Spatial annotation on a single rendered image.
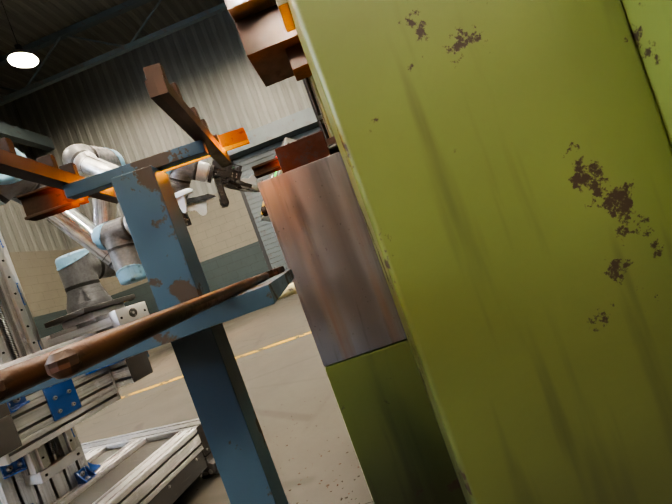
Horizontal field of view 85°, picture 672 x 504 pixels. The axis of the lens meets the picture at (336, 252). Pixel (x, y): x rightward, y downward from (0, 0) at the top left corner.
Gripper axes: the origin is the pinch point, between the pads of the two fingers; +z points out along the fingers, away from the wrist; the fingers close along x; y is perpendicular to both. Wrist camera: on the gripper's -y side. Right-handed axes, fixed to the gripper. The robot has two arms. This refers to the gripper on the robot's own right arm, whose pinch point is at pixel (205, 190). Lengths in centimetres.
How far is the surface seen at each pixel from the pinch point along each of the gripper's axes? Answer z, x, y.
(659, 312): 74, 49, 53
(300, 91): 24, -798, -357
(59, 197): -9.8, 42.3, 3.3
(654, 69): 84, 49, 20
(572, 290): 64, 49, 46
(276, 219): 21.2, 22.1, 17.8
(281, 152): 27.2, 19.7, 3.5
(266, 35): 32.5, 7.5, -29.9
